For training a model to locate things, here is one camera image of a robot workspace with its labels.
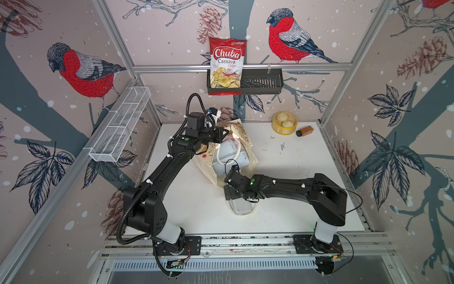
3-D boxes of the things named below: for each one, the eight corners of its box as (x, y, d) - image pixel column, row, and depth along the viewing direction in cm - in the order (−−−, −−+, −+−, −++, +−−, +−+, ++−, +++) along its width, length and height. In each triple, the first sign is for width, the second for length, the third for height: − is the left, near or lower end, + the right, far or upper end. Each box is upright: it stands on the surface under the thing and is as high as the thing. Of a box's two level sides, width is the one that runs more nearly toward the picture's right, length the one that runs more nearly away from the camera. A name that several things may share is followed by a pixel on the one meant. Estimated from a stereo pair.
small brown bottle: (299, 139, 115) (301, 134, 112) (295, 134, 117) (297, 130, 114) (312, 133, 118) (314, 129, 115) (308, 129, 121) (310, 124, 117)
